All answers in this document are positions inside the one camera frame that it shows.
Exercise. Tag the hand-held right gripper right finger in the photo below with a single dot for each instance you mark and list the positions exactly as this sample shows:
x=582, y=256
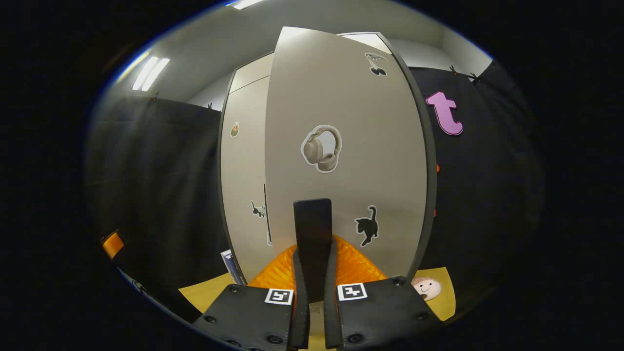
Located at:
x=331, y=317

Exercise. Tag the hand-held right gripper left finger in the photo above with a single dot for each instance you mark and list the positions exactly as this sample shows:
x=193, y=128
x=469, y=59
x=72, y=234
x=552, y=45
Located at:
x=300, y=317

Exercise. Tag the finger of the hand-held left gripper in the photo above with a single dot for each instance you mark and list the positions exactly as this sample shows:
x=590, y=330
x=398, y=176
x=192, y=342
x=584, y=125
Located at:
x=113, y=244

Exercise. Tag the white cabinet door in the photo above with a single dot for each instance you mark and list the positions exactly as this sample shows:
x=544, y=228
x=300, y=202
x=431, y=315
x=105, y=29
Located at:
x=241, y=195
x=341, y=97

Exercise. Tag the white double-door shoe cabinet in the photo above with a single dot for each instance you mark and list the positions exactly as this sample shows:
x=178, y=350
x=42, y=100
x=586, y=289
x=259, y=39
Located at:
x=248, y=73

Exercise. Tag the pink plush toy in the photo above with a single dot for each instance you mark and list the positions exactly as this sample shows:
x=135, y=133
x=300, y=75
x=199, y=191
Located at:
x=426, y=288

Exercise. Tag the small ceiling light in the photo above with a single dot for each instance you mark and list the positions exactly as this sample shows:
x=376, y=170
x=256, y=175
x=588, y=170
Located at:
x=150, y=74

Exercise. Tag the black backdrop cloth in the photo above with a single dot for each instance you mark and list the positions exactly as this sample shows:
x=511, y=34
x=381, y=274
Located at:
x=487, y=195

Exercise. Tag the large ceiling light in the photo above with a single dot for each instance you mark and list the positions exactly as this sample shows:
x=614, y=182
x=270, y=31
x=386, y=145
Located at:
x=244, y=3

